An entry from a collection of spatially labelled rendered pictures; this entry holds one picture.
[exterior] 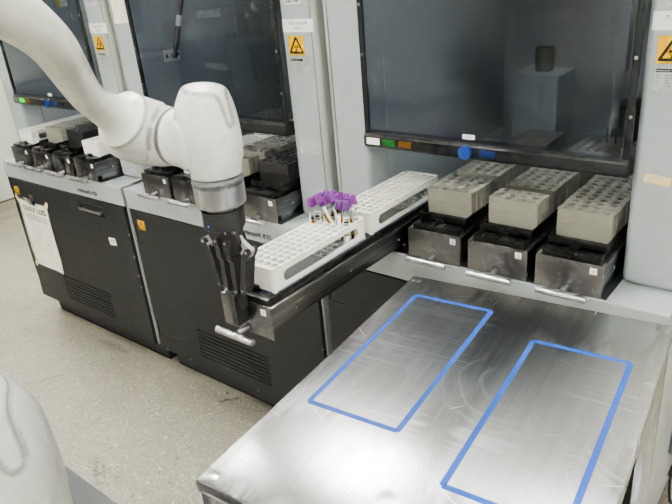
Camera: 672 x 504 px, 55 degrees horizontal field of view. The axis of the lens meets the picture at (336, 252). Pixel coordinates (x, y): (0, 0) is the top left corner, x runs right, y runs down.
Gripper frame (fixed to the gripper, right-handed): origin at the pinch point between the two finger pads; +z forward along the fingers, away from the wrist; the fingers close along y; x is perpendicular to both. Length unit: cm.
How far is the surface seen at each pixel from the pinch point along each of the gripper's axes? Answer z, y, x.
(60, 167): 4, 144, -46
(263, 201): 1, 38, -46
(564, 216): -6, -42, -53
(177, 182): 0, 75, -46
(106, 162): 1, 120, -50
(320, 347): 43, 23, -46
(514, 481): -2, -62, 15
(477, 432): -2, -55, 10
